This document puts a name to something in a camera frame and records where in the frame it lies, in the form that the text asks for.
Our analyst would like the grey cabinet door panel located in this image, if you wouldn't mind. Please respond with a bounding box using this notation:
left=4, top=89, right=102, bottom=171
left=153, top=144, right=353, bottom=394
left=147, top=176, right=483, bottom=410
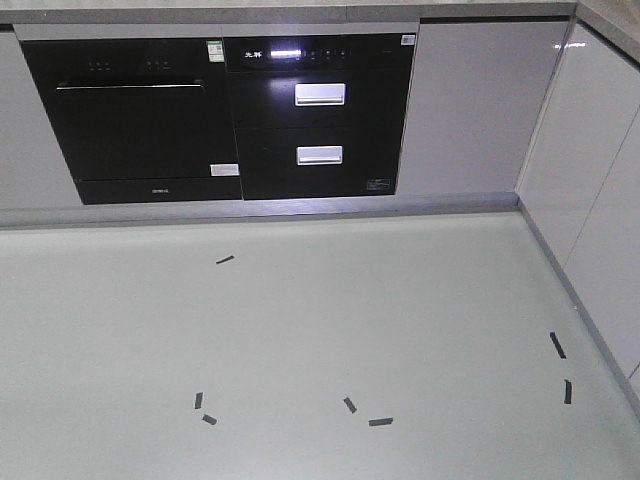
left=397, top=20, right=568, bottom=195

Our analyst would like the upper silver drawer handle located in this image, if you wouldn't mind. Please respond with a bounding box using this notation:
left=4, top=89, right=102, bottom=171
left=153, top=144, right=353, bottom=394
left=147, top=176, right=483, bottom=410
left=294, top=83, right=346, bottom=107

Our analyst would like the silver drawer handle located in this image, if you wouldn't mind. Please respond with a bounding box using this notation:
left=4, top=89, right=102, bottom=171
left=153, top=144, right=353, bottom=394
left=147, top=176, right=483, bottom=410
left=294, top=83, right=346, bottom=107
left=296, top=146, right=343, bottom=166

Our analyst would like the lower silver drawer handle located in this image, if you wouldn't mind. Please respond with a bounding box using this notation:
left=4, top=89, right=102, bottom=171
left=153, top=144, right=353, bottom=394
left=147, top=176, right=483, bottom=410
left=296, top=146, right=343, bottom=166

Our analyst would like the black disinfection cabinet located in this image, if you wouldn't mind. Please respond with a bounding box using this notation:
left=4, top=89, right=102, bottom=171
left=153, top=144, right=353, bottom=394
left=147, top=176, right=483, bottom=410
left=224, top=33, right=416, bottom=200

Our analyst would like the black built-in dishwasher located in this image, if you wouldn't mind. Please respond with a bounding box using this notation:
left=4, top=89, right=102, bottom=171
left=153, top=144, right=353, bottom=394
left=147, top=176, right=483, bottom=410
left=21, top=38, right=242, bottom=205

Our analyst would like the black floor tape strip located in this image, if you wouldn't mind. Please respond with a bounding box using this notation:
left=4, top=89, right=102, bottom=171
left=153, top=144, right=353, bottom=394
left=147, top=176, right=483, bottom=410
left=563, top=379, right=573, bottom=405

